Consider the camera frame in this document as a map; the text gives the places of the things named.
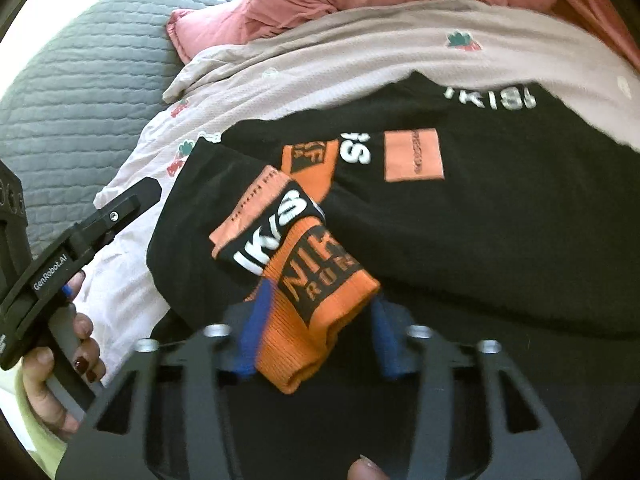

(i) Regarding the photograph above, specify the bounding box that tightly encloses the pink printed blanket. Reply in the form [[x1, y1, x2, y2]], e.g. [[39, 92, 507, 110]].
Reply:
[[72, 0, 640, 391]]

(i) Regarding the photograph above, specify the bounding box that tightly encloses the person's left hand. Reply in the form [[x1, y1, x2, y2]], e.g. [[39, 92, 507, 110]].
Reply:
[[20, 270, 107, 436]]

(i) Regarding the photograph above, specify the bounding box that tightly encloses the orange black printed sock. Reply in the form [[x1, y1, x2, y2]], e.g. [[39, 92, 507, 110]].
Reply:
[[209, 165, 328, 278], [252, 217, 382, 395]]

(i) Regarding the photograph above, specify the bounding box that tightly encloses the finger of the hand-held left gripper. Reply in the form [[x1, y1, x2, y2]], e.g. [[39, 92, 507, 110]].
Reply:
[[70, 177, 163, 261]]

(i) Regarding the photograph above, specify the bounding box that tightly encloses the grey quilted mattress pad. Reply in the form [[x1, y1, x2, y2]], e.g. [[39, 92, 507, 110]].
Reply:
[[0, 0, 281, 261]]

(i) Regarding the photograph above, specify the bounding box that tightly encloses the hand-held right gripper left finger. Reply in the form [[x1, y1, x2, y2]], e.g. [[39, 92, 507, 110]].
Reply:
[[57, 280, 281, 480]]

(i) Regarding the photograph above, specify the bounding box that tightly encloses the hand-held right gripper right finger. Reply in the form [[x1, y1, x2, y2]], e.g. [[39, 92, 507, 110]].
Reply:
[[370, 297, 583, 480]]

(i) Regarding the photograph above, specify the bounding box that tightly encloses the black printed garment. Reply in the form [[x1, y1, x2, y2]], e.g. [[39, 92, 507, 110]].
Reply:
[[146, 72, 640, 346]]

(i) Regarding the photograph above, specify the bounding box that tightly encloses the person's right hand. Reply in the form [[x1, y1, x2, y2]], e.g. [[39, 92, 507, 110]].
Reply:
[[347, 455, 386, 480]]

